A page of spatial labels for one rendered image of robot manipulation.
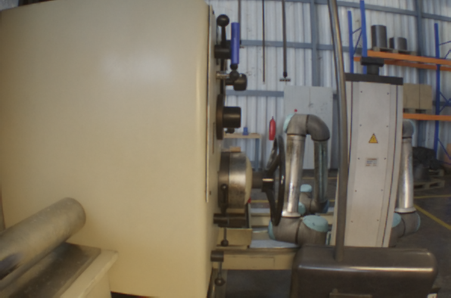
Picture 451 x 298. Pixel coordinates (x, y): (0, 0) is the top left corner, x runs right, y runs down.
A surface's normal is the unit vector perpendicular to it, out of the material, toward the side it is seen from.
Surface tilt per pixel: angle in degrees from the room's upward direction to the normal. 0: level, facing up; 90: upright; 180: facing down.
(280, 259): 90
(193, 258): 90
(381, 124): 90
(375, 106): 90
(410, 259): 20
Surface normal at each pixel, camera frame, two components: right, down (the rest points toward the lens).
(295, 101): -0.07, 0.08
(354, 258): -0.10, -0.91
